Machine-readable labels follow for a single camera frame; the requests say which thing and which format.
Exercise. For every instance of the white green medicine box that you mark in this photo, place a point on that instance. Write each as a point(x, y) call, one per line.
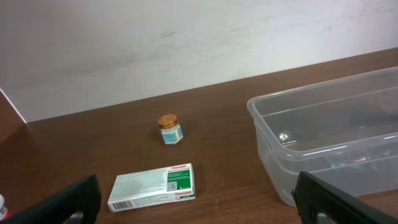
point(152, 187)

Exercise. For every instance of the clear plastic container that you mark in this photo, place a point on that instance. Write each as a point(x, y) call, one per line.
point(343, 131)

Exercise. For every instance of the orange tube white cap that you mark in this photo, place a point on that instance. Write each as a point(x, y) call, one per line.
point(4, 211)

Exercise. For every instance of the small jar gold lid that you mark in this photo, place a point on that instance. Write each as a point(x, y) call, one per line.
point(170, 129)

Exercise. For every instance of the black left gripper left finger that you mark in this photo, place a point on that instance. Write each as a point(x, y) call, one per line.
point(80, 202)

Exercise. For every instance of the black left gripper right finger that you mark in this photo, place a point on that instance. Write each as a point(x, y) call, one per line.
point(320, 202)

